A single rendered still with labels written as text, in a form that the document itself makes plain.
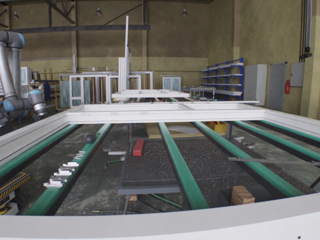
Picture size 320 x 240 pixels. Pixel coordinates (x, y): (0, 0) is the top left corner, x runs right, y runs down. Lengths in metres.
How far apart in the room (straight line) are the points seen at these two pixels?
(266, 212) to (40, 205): 0.42
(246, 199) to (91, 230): 0.58
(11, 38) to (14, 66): 0.23
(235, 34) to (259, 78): 4.11
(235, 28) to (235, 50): 1.40
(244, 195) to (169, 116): 0.71
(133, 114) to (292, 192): 0.96
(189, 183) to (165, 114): 0.79
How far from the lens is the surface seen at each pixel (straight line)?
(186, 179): 0.52
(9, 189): 1.90
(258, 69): 10.20
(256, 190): 0.92
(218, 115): 1.34
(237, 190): 0.78
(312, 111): 8.04
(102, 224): 0.28
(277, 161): 0.70
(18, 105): 1.68
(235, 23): 13.45
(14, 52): 1.93
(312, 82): 7.87
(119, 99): 2.97
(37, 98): 1.61
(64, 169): 0.61
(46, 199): 0.50
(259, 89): 10.26
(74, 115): 1.30
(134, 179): 1.10
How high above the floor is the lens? 1.11
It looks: 11 degrees down
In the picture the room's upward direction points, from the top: straight up
